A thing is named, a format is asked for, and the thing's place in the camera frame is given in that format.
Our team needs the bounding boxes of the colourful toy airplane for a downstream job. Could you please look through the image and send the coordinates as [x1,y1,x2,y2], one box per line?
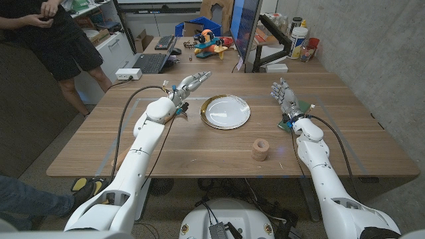
[193,29,229,60]

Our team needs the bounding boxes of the small white box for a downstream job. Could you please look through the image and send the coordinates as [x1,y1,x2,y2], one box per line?
[265,63,289,74]

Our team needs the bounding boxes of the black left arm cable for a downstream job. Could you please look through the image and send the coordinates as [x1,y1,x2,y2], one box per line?
[108,85,170,183]

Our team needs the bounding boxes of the white plastic canister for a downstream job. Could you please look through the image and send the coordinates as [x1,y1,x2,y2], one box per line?
[287,27,309,60]

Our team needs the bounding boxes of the black floor fan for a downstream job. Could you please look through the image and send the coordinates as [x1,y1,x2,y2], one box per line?
[148,178,175,197]

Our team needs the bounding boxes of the black laptop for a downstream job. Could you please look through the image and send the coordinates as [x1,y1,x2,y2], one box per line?
[131,35,179,74]

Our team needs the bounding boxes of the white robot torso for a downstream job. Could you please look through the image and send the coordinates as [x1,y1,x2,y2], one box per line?
[179,198,275,239]

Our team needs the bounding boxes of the standing person black clothes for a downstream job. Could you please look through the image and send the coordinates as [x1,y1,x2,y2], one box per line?
[0,0,113,117]

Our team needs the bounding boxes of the open cardboard box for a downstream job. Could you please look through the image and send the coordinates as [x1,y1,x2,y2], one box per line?
[134,29,154,53]

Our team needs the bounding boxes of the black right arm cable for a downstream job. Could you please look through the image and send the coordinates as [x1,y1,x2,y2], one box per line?
[305,114,363,204]

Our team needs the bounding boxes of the seated person jeans leg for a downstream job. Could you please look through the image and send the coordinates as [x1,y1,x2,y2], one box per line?
[0,175,97,232]

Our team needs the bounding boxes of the cardboard box on shelf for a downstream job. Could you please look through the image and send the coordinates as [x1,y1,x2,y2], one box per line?
[86,28,110,47]

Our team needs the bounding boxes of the white power strip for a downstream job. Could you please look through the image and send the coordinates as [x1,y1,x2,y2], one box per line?
[115,68,143,81]

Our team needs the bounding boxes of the dark lidded jar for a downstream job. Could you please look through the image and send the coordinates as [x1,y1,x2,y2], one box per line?
[290,17,303,34]

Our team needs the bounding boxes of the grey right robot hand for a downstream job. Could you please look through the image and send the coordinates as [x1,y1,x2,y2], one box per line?
[270,78,305,123]

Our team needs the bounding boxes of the white shelf cabinet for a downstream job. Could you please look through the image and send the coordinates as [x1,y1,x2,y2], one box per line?
[62,0,137,89]

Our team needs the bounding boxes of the white paper plate gold rim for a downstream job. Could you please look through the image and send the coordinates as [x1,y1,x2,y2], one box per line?
[199,94,252,131]

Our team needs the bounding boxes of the green flat pad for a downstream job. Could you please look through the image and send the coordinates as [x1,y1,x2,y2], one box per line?
[277,100,311,133]

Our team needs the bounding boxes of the blue plastic bin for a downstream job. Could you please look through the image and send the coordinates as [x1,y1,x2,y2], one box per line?
[175,16,222,38]

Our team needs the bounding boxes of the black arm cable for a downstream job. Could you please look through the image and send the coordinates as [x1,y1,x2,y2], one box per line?
[305,114,363,204]
[108,85,170,183]

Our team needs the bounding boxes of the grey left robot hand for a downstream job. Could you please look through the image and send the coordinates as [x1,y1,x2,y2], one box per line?
[167,71,213,109]

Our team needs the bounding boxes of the yellow black foot pedal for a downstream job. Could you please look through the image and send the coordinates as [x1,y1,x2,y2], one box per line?
[70,177,109,197]

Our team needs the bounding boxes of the black keyboard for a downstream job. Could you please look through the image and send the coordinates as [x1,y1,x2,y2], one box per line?
[154,35,176,51]

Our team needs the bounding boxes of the brown cork cylinder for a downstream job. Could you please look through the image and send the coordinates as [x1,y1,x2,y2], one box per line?
[250,137,270,162]

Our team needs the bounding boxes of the computer monitor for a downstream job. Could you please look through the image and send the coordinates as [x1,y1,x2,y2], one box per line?
[229,0,263,64]

